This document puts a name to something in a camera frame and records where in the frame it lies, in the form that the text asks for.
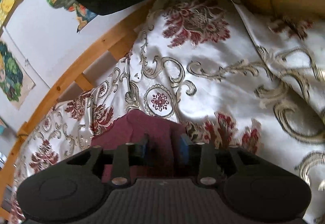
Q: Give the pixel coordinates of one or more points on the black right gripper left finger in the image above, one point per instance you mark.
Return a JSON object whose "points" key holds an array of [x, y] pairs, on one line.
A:
{"points": [[126, 156]]}

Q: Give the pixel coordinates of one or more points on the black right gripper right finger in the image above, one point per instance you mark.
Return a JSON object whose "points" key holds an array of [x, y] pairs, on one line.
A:
{"points": [[199, 160]]}

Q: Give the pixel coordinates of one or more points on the maroon long-sleeve sweater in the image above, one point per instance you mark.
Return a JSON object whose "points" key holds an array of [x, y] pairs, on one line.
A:
{"points": [[163, 136]]}

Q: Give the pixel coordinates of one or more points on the white floral satin bedspread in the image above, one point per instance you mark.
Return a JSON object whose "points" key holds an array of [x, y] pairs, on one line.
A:
{"points": [[228, 76]]}

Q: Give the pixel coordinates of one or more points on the wooden bed frame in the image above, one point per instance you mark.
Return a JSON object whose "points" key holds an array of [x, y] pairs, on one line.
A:
{"points": [[95, 64]]}

